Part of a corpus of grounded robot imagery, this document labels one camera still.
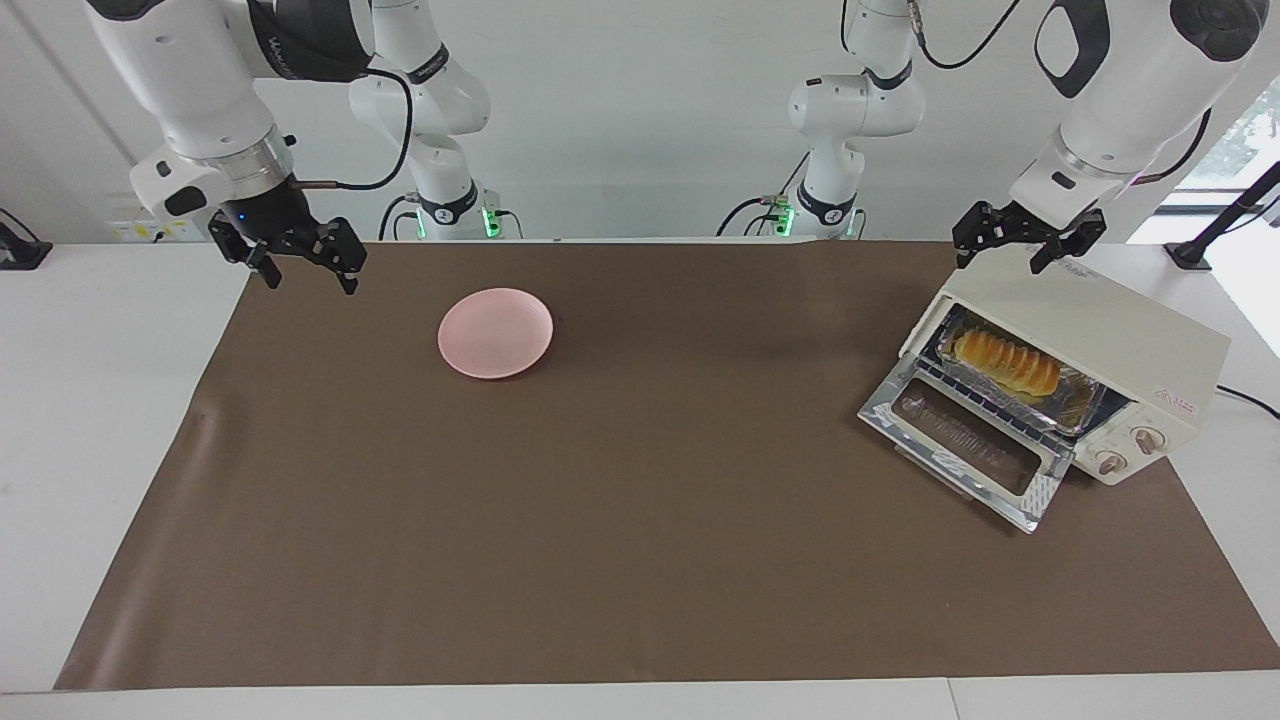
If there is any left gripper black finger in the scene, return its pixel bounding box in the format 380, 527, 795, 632
952, 203, 1001, 269
1030, 208, 1108, 276

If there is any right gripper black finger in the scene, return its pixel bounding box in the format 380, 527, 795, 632
208, 215, 284, 291
300, 216, 366, 296

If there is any golden bread loaf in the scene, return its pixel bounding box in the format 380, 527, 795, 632
953, 330, 1062, 401

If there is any aluminium foil tray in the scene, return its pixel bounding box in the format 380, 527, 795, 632
937, 308, 1108, 436

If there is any cream toaster oven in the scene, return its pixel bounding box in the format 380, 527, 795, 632
900, 258, 1233, 487

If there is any silver glass oven door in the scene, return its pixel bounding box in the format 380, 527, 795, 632
858, 355, 1076, 534

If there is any pink round plate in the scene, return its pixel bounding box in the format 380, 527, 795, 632
437, 288, 555, 381

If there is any window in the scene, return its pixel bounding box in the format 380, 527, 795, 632
1180, 75, 1280, 196

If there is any black table clamp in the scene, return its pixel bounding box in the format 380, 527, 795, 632
0, 208, 53, 271

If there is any brown table mat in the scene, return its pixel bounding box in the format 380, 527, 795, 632
55, 240, 1280, 691

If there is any black base cable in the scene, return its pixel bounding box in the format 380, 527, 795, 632
378, 190, 421, 241
715, 150, 811, 238

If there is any white wall socket box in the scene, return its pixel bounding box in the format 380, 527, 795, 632
108, 205, 213, 244

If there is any black camera stand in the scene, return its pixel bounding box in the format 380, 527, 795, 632
1165, 160, 1280, 271

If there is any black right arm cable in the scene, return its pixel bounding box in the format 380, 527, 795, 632
295, 68, 416, 191

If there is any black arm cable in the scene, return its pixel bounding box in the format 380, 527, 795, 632
295, 68, 416, 191
905, 0, 1023, 71

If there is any oven wire rack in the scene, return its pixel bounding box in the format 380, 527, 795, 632
912, 355, 1081, 453

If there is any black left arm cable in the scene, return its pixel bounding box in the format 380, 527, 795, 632
905, 0, 1023, 71

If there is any black oven power cable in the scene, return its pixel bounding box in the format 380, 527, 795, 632
1215, 385, 1280, 419

